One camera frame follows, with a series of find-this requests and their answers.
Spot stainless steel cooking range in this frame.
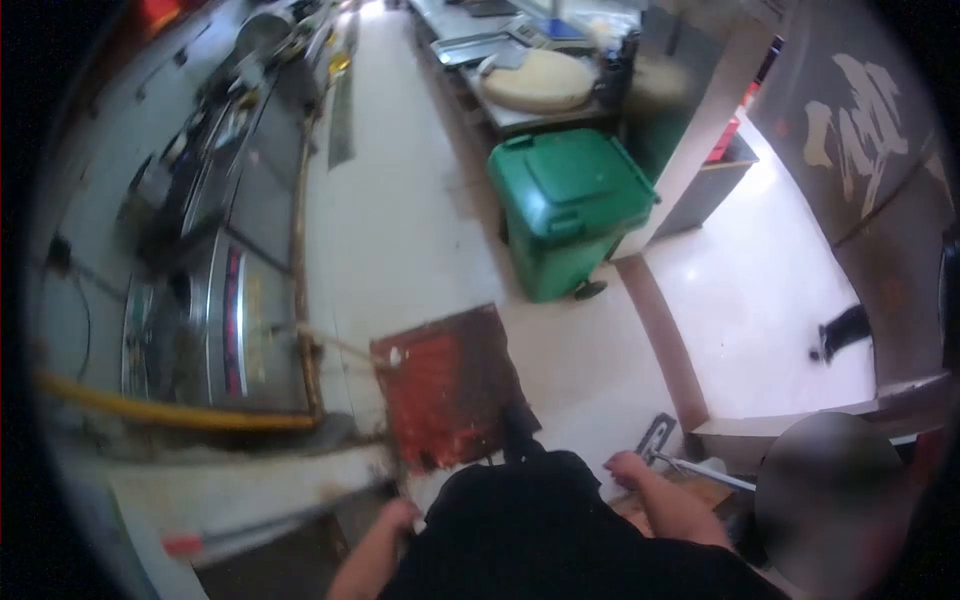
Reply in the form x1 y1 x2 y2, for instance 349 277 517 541
112 0 361 421

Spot person's body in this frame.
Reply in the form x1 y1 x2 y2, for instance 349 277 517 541
378 448 790 600

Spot round pale chopping block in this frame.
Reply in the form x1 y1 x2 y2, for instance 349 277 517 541
479 48 599 115

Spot person's right hand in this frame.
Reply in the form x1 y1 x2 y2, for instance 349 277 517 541
603 449 657 494

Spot digital weighing scale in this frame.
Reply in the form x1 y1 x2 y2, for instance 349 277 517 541
501 13 595 52

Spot red floor mat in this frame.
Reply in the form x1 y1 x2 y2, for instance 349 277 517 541
369 303 543 474

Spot green wheeled waste bin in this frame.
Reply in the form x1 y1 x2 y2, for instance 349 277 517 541
486 127 662 305

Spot metal handled floor tool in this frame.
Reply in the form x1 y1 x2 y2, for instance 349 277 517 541
636 411 757 494

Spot person's legs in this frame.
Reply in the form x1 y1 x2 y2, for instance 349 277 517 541
499 403 544 464

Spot dark wooden counter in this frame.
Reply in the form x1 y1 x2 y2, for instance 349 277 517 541
651 112 760 243

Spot brown vertical pipe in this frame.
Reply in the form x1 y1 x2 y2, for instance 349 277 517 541
289 105 327 423

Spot dark panel with white calligraphy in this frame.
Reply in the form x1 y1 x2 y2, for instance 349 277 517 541
748 0 960 391

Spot yellow pipe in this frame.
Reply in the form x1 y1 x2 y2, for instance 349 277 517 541
33 370 321 433

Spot stainless steel counter table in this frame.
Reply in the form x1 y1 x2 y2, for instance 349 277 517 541
405 0 646 140

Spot person's left hand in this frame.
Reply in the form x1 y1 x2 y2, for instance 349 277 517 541
378 498 425 538

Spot metal tray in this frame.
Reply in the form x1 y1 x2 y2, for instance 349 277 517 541
430 32 528 73

